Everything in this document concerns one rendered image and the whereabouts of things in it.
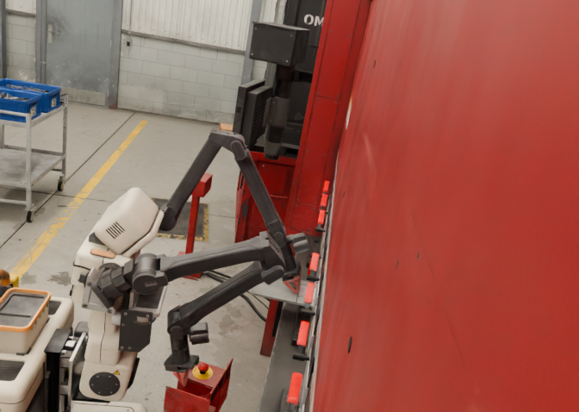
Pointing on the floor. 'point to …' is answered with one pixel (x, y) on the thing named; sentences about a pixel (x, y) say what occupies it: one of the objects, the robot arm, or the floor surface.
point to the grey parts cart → (30, 158)
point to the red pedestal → (196, 217)
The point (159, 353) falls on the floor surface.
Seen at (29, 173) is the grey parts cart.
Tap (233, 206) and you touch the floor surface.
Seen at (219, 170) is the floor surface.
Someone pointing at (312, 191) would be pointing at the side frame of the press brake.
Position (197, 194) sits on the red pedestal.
